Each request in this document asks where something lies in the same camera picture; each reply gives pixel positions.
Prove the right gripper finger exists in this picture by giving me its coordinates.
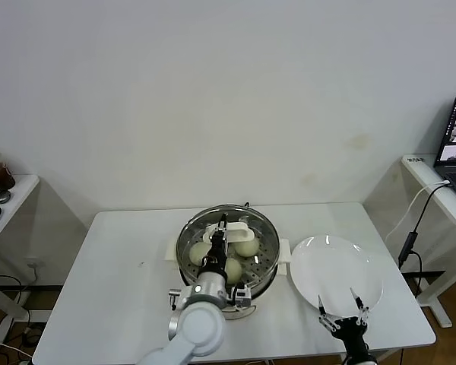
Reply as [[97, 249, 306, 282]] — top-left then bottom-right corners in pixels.
[[317, 294, 338, 332], [349, 287, 371, 326]]

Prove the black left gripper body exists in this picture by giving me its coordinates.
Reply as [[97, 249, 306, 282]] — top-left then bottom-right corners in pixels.
[[201, 238, 230, 274]]

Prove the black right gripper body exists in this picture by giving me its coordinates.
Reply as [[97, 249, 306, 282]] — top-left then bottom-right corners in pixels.
[[331, 316, 369, 355]]

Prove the glass lid with cream handle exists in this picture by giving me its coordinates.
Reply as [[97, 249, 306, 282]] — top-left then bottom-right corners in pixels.
[[176, 205, 280, 294]]

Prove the white steamed baozi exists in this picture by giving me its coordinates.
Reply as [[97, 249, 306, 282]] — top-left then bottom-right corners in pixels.
[[223, 258, 244, 284], [233, 238, 260, 258], [188, 243, 213, 267]]

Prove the stainless steel steamer basket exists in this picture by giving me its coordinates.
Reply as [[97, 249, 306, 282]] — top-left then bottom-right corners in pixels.
[[163, 205, 292, 296]]

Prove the white round plate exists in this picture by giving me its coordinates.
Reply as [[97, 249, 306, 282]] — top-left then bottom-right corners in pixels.
[[288, 234, 385, 317]]

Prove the black power adapter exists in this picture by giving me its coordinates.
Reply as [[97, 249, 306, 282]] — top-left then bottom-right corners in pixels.
[[398, 230, 419, 269]]

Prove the white side table with laptop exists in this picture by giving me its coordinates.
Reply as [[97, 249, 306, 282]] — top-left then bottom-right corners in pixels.
[[401, 154, 456, 330]]

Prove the white labelled box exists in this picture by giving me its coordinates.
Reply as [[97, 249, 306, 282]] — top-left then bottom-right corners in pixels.
[[401, 154, 429, 168]]

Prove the dark jar on side table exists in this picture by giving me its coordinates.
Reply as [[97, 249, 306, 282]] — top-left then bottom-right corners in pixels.
[[0, 151, 16, 191]]

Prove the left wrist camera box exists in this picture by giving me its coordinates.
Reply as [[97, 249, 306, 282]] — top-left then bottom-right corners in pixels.
[[231, 284, 254, 311]]

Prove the black laptop cable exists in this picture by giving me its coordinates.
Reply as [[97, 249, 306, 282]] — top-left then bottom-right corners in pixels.
[[409, 184, 450, 300]]

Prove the white laptop cable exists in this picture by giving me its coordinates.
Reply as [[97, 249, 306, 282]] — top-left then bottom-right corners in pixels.
[[385, 181, 451, 241]]

